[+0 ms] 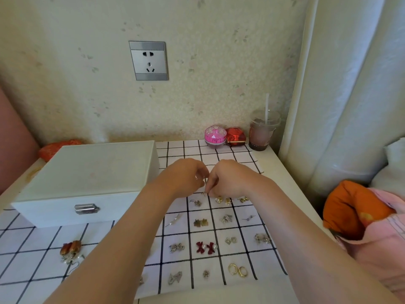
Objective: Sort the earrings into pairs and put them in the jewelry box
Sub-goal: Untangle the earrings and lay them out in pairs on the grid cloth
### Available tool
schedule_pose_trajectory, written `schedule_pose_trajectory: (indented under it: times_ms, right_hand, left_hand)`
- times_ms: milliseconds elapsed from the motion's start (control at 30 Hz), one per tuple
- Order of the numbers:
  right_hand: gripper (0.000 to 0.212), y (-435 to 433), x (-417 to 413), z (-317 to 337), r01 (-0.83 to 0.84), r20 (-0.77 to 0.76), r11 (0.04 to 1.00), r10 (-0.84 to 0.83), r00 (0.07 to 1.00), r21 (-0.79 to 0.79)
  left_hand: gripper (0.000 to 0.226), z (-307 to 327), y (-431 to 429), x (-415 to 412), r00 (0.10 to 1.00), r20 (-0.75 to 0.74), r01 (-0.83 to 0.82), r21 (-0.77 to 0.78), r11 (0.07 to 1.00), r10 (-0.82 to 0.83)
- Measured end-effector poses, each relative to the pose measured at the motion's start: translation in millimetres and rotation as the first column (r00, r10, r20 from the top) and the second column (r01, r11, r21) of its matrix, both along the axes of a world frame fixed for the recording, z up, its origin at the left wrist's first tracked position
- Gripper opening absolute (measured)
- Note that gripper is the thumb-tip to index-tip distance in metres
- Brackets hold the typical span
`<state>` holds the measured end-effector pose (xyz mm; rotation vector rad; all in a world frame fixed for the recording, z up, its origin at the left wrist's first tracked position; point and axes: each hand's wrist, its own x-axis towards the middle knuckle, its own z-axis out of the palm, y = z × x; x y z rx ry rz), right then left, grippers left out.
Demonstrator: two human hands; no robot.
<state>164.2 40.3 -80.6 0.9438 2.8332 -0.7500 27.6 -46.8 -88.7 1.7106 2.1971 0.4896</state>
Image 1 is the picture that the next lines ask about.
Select grey wall socket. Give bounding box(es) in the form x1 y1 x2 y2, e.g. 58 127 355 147
129 41 169 81

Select orange plush cushion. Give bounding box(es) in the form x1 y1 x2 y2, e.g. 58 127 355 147
322 180 396 240

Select pink round trinket box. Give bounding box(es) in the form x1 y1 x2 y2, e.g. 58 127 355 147
204 125 228 148

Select pink rolled mat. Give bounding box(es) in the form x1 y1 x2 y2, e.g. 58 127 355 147
0 88 40 195

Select person's right hand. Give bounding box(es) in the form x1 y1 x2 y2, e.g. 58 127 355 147
205 160 276 200

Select pink plaid blanket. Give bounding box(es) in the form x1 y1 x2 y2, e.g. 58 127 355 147
335 188 405 292

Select clear plastic drink cup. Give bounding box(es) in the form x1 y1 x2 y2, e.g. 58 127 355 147
248 109 281 152

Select person's left forearm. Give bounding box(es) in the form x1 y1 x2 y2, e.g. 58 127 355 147
44 183 178 304

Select red faceted gift box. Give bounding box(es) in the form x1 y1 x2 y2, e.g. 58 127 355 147
225 127 247 147

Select person's right forearm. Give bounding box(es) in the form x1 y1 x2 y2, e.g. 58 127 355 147
254 182 402 304

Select white black-grid table cloth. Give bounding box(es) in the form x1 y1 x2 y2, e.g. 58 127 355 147
0 139 289 300

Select person's left hand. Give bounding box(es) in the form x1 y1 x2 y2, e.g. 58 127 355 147
155 158 210 200

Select white wooden jewelry box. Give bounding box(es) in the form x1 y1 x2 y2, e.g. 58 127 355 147
11 141 160 228

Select white padded headboard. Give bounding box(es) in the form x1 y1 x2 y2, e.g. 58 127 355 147
278 0 405 200

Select red heart-shaped box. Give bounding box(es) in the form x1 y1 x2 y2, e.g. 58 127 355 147
38 139 84 163

